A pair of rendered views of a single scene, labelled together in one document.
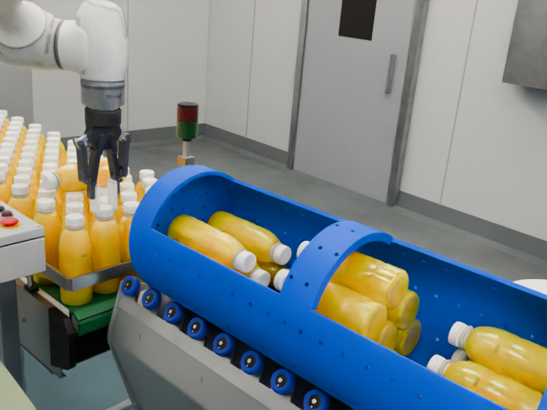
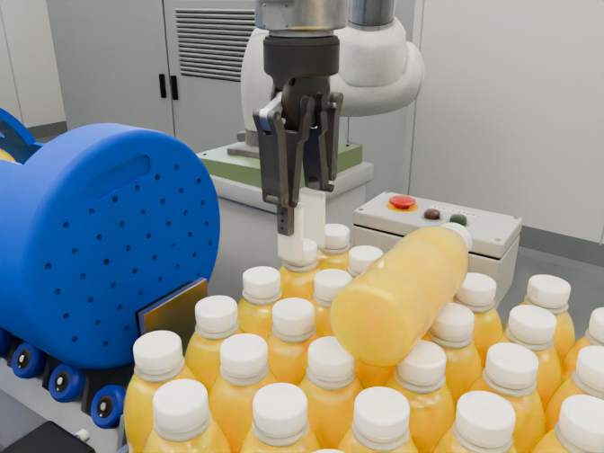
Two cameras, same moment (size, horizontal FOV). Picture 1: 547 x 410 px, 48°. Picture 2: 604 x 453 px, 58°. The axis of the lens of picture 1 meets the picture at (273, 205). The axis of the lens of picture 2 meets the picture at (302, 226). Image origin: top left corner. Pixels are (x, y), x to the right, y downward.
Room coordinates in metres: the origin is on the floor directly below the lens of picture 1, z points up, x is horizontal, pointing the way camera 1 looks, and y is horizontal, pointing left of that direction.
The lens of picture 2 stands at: (1.83, 0.30, 1.37)
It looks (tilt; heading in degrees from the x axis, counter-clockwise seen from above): 23 degrees down; 172
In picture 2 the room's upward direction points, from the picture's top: straight up
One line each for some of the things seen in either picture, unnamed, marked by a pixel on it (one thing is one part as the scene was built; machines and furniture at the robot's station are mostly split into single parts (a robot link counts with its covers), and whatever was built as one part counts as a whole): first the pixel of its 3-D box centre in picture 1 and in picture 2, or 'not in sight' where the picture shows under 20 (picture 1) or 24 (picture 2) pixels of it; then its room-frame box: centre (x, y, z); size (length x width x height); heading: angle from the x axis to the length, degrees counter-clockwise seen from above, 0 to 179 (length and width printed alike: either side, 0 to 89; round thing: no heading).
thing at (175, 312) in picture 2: not in sight; (174, 338); (1.26, 0.23, 0.99); 0.10 x 0.02 x 0.12; 139
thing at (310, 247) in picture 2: (104, 211); (299, 252); (1.27, 0.38, 1.10); 0.04 x 0.04 x 0.02
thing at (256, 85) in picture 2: not in sight; (281, 76); (0.59, 0.42, 1.21); 0.18 x 0.16 x 0.22; 85
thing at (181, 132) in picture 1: (186, 128); not in sight; (1.79, 0.28, 1.18); 0.06 x 0.06 x 0.05
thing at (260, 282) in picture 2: (131, 207); (262, 281); (1.33, 0.33, 1.09); 0.04 x 0.04 x 0.02
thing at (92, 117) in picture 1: (102, 128); (301, 82); (1.28, 0.38, 1.29); 0.08 x 0.07 x 0.09; 139
